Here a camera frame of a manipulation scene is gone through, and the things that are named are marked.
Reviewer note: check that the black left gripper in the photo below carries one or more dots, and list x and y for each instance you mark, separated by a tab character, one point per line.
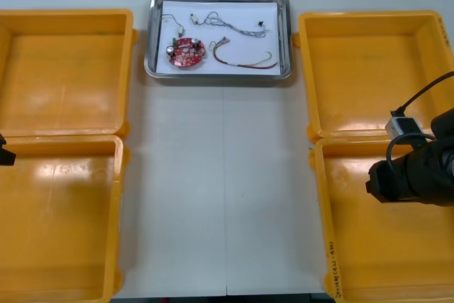
6	158

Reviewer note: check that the steel tray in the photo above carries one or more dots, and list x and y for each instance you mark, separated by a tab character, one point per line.
289	33

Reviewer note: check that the yellow-orange plastic bin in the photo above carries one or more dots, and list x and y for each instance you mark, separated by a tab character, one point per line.
64	69
354	69
60	228
372	246

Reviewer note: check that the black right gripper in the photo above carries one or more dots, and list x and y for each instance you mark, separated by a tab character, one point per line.
390	182

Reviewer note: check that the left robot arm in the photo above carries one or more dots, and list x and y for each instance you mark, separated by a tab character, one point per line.
2	140

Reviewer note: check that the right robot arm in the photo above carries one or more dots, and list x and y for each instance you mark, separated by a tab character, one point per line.
432	182

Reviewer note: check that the small metal solenoid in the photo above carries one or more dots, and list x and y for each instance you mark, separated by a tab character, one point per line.
181	30

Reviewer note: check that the white paper sheet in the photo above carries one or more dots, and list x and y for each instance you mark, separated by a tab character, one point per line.
241	47

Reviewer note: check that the round red circuit board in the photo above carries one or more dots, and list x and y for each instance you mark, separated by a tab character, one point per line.
186	54

